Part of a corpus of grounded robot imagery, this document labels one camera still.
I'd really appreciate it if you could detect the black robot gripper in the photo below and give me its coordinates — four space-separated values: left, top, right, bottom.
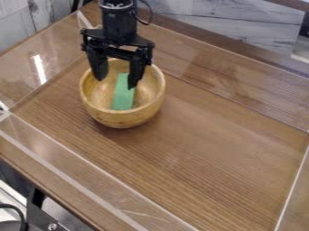
80 0 155 88

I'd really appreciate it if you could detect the green rectangular block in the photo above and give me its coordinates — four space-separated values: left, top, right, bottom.
111 73 135 110

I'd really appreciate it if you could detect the brown wooden bowl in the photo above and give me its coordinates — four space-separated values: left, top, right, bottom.
79 59 167 129

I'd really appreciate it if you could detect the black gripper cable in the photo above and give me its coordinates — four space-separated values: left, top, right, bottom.
134 0 155 26

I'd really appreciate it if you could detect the clear acrylic corner bracket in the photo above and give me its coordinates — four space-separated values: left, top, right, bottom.
76 11 102 29

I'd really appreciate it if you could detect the black table leg frame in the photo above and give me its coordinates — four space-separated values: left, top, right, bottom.
27 188 68 231

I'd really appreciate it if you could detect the black cable on floor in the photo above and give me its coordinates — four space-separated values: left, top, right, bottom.
0 202 30 231

